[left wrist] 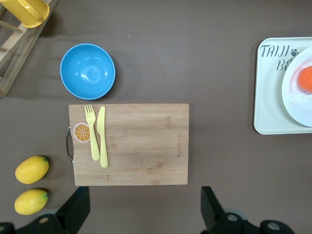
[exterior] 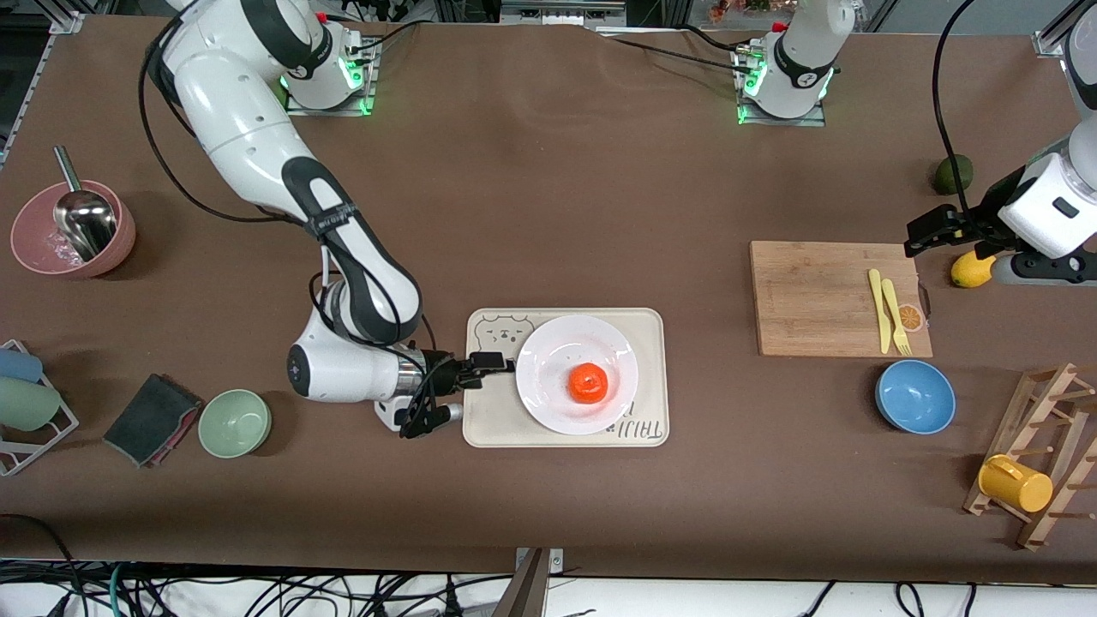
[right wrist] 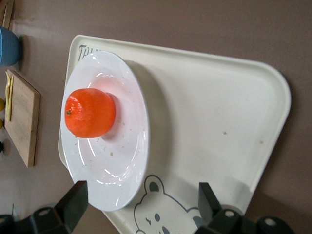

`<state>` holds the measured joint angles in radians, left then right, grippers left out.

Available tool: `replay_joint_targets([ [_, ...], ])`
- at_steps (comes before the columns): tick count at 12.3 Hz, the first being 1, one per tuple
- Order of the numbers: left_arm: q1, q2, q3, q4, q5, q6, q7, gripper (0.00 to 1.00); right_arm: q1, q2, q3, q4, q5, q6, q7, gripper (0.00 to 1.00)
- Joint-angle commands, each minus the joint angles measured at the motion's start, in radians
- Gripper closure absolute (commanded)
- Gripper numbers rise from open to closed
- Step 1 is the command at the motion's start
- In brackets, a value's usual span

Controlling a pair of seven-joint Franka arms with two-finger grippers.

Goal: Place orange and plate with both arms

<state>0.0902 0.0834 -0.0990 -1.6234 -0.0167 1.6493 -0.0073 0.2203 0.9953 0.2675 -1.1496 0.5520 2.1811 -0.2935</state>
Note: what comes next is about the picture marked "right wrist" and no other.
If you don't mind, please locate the wooden cutting board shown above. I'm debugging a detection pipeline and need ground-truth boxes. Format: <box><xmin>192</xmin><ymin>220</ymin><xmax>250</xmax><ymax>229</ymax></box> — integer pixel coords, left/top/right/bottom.
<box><xmin>4</xmin><ymin>69</ymin><xmax>41</xmax><ymax>168</ymax></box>

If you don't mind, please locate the blue bowl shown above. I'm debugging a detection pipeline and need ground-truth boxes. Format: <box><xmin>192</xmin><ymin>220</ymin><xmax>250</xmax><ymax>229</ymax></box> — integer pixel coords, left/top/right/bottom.
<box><xmin>0</xmin><ymin>25</ymin><xmax>22</xmax><ymax>67</ymax></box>

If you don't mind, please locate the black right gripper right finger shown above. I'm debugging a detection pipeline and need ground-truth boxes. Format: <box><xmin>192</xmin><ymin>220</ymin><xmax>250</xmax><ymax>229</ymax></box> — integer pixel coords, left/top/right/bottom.
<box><xmin>195</xmin><ymin>182</ymin><xmax>297</xmax><ymax>234</ymax></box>

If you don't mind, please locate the cream tray with bear print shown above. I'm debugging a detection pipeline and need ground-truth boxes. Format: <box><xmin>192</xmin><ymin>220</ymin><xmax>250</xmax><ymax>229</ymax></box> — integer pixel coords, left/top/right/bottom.
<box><xmin>58</xmin><ymin>35</ymin><xmax>292</xmax><ymax>234</ymax></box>

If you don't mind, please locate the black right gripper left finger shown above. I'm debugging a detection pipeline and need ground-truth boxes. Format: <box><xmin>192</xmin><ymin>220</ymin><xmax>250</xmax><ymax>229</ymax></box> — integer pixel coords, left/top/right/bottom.
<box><xmin>0</xmin><ymin>180</ymin><xmax>89</xmax><ymax>234</ymax></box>

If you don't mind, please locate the yellow plastic fork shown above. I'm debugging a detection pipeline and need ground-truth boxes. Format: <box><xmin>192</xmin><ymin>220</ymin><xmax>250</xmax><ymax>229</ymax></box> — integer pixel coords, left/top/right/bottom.
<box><xmin>4</xmin><ymin>71</ymin><xmax>14</xmax><ymax>103</ymax></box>

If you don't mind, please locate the wooden mug rack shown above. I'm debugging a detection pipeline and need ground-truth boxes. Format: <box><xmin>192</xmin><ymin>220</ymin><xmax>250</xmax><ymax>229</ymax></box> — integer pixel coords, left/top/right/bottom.
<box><xmin>0</xmin><ymin>0</ymin><xmax>15</xmax><ymax>29</ymax></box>

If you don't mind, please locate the orange fruit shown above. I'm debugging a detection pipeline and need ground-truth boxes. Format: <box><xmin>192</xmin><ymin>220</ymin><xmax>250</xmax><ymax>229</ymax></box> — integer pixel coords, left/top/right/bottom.
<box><xmin>64</xmin><ymin>88</ymin><xmax>116</xmax><ymax>139</ymax></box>

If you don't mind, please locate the white plate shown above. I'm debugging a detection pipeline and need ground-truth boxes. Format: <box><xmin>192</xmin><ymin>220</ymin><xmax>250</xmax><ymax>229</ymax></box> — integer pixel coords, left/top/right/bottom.
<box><xmin>59</xmin><ymin>50</ymin><xmax>150</xmax><ymax>212</ymax></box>

